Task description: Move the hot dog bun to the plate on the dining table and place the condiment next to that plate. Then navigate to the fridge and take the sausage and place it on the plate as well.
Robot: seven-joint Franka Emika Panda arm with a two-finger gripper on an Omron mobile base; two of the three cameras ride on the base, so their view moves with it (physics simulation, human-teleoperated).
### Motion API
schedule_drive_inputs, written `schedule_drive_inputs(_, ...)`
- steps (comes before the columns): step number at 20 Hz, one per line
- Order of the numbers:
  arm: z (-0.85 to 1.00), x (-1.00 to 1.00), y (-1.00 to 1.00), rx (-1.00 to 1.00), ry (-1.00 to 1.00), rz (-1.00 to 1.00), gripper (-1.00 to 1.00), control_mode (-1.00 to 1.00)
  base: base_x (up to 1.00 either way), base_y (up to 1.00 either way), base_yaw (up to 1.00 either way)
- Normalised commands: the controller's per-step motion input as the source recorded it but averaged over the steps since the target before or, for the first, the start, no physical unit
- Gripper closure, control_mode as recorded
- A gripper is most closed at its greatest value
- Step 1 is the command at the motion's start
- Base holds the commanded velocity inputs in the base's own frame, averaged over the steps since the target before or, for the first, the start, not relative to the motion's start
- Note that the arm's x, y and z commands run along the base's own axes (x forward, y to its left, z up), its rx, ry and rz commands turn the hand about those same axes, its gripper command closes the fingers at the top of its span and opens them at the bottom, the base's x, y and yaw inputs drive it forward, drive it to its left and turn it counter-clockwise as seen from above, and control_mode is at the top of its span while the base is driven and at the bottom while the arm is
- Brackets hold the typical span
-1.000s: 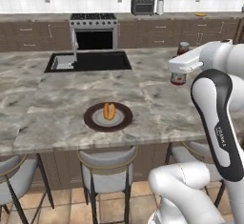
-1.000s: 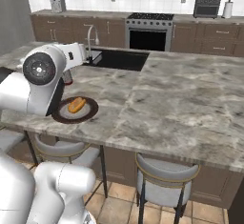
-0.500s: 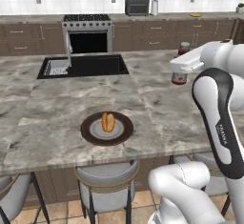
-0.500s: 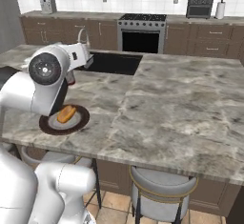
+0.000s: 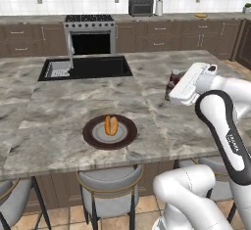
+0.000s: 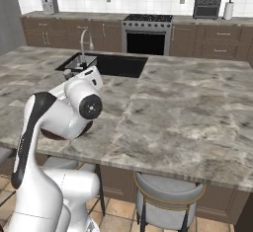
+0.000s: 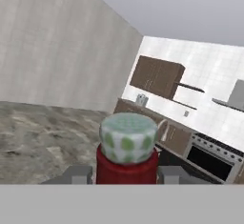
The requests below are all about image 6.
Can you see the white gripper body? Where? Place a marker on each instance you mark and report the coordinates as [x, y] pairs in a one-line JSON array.
[[59, 90]]

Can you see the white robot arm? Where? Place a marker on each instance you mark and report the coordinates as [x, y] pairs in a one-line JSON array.
[[39, 190]]

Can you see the grey fridge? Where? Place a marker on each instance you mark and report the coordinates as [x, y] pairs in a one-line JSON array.
[[10, 15]]

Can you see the small grey round object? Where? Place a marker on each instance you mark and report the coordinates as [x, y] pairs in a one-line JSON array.
[[68, 74]]

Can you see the silver curved tap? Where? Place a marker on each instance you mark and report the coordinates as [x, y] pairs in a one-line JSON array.
[[82, 45]]

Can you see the brown base cupboard run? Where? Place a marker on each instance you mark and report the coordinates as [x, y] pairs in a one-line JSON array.
[[214, 41], [66, 32]]

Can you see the black sink basin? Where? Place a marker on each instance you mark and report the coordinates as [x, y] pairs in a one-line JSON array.
[[118, 65]]

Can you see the white coffee machine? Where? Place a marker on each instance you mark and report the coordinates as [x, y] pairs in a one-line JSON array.
[[49, 5]]

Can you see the steel oven with hob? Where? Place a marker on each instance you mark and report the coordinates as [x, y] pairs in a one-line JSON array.
[[146, 38]]

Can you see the grey toaster oven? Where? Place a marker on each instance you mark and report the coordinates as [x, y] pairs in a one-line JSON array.
[[207, 7]]

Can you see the white paper towel roll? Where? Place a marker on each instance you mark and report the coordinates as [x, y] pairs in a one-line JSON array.
[[228, 10]]

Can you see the brown island cabinet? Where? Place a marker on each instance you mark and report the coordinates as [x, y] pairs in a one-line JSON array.
[[220, 203]]

